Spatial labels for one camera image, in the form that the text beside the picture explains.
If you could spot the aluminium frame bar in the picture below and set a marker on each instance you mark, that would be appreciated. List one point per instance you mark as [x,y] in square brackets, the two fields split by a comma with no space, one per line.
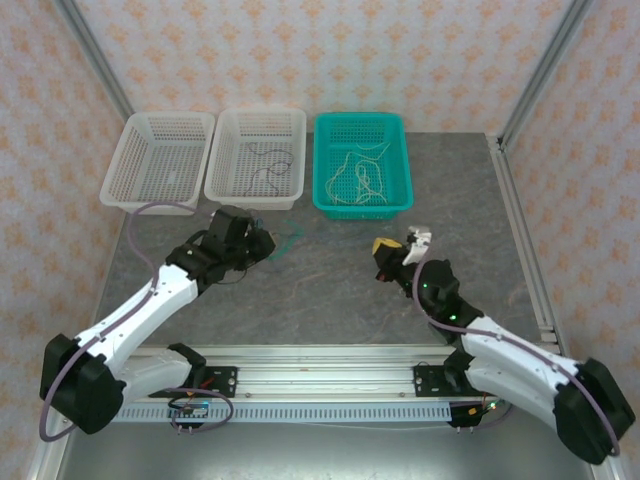
[45,455]

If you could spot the aluminium table edge rail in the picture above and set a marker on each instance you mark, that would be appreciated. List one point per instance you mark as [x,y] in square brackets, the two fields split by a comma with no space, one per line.
[515,200]

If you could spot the small electronics board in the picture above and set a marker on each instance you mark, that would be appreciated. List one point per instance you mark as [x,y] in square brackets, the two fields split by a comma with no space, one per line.
[187,411]
[482,409]

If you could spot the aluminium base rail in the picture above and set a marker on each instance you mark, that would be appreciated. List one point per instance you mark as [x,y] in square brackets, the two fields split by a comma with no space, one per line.
[325,380]

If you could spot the teal plastic basket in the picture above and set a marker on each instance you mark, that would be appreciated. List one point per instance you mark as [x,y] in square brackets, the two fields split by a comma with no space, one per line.
[325,150]

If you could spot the aluminium frame post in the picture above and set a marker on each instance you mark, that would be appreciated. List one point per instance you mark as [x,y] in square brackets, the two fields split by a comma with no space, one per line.
[545,70]
[95,55]

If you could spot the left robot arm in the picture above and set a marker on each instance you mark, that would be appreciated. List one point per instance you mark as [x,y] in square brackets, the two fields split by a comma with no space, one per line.
[135,310]

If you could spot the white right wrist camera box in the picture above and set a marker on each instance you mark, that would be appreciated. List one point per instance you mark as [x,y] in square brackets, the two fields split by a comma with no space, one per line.
[417,250]

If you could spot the white plastic basket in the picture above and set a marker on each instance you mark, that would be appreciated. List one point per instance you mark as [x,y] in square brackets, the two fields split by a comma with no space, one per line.
[125,150]
[225,150]

